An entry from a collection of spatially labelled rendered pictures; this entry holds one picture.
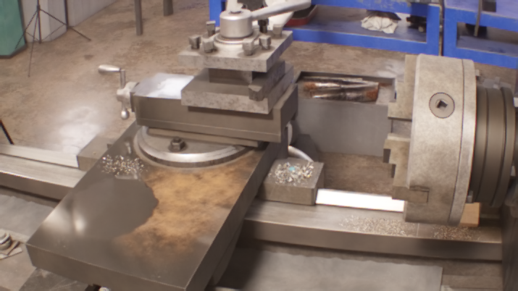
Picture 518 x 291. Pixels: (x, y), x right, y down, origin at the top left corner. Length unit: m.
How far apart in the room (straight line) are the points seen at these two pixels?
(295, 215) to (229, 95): 0.26
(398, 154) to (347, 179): 2.02
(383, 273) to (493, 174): 0.44
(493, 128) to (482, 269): 0.47
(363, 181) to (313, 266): 1.67
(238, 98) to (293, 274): 0.36
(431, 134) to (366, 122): 2.20
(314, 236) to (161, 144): 0.34
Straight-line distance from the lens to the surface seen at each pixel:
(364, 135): 2.99
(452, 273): 1.21
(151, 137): 1.21
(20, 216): 1.48
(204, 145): 1.16
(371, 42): 2.67
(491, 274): 1.22
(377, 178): 2.86
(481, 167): 0.81
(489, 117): 0.82
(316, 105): 2.95
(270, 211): 1.17
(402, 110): 0.87
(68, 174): 1.37
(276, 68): 1.11
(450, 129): 0.76
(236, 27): 1.09
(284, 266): 1.20
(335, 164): 2.96
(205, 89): 1.11
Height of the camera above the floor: 1.50
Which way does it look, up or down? 28 degrees down
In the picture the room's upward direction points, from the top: 2 degrees counter-clockwise
